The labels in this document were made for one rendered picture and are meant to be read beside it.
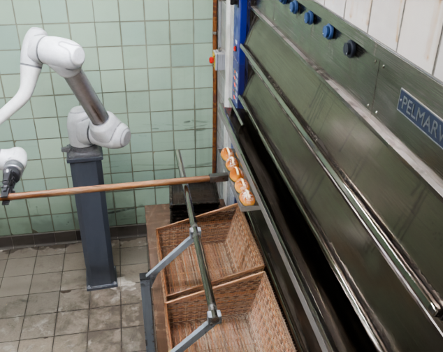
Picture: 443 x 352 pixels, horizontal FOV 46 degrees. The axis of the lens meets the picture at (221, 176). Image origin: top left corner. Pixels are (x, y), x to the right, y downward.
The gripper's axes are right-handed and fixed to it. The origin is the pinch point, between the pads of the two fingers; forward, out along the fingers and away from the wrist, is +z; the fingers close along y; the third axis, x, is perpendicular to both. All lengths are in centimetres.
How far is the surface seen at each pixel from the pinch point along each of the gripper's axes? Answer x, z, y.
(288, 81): -115, 34, -59
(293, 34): -117, 29, -74
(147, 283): -57, 38, 26
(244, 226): -112, -10, 38
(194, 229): -78, 36, 2
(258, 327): -105, 45, 54
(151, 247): -63, -31, 62
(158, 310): -62, 19, 61
